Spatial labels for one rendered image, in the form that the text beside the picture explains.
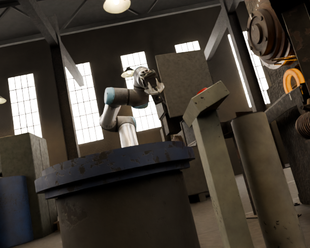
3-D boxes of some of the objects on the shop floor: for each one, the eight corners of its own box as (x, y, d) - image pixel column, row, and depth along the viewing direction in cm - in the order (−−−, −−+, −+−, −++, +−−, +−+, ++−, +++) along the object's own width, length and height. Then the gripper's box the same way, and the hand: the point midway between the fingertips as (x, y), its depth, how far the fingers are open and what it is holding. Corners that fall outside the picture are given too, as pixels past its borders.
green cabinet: (10, 245, 387) (-3, 138, 417) (30, 236, 455) (19, 144, 485) (45, 236, 390) (31, 131, 420) (60, 229, 458) (47, 139, 488)
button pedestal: (260, 272, 97) (213, 101, 110) (294, 299, 74) (230, 78, 86) (214, 283, 96) (172, 109, 109) (235, 315, 73) (178, 88, 85)
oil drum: (41, 236, 413) (33, 174, 431) (23, 244, 355) (15, 173, 373) (0, 246, 409) (-7, 183, 427) (-25, 256, 351) (-32, 183, 369)
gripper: (135, 74, 137) (143, 83, 118) (152, 66, 138) (163, 74, 119) (141, 89, 141) (150, 101, 122) (158, 82, 142) (170, 92, 122)
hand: (158, 93), depth 122 cm, fingers closed
